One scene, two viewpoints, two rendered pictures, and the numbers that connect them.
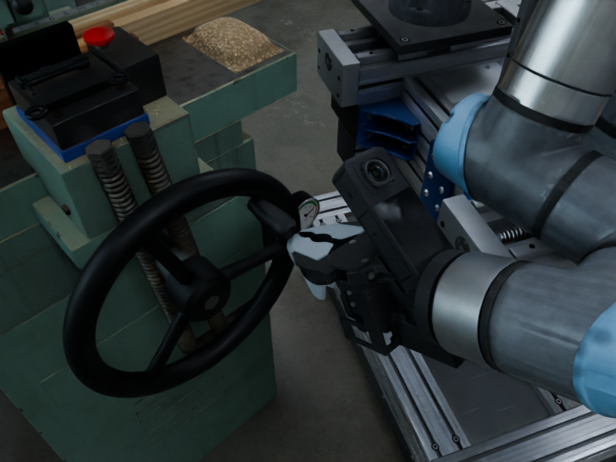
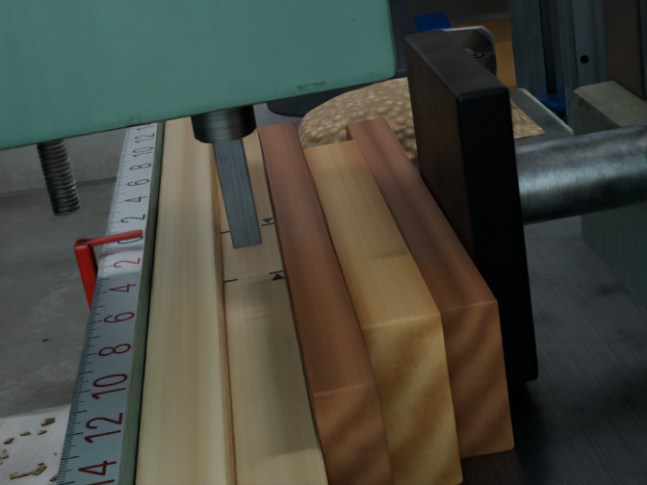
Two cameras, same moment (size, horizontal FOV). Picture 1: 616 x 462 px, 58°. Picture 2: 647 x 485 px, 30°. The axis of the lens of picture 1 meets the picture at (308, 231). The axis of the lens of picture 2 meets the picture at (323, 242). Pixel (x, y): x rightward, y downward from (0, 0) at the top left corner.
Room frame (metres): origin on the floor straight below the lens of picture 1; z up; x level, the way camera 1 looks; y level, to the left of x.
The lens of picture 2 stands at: (0.36, 0.60, 1.08)
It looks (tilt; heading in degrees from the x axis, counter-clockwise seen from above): 21 degrees down; 310
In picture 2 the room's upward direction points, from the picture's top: 10 degrees counter-clockwise
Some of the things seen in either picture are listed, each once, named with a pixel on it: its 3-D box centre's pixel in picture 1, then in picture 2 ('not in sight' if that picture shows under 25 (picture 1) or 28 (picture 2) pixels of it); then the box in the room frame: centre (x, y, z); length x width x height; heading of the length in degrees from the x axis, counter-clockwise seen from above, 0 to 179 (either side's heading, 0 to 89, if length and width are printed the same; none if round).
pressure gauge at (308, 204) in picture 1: (298, 214); not in sight; (0.63, 0.02, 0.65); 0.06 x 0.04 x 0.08; 133
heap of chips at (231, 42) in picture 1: (231, 35); (403, 109); (0.71, 0.11, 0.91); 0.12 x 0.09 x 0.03; 43
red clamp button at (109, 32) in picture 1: (98, 36); not in sight; (0.51, 0.21, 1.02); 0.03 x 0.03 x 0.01
